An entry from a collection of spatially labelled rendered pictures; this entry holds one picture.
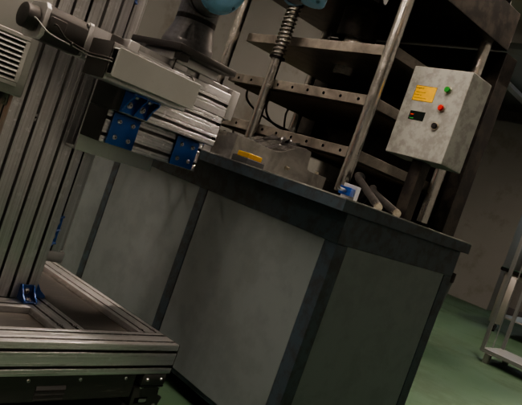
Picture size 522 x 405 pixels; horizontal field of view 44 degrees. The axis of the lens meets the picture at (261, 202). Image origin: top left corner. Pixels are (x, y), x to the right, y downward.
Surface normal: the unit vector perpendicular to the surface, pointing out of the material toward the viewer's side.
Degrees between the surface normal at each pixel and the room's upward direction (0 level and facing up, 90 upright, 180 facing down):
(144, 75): 90
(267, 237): 90
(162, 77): 90
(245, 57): 90
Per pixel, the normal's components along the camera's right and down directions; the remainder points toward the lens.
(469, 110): 0.62, 0.25
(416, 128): -0.70, -0.22
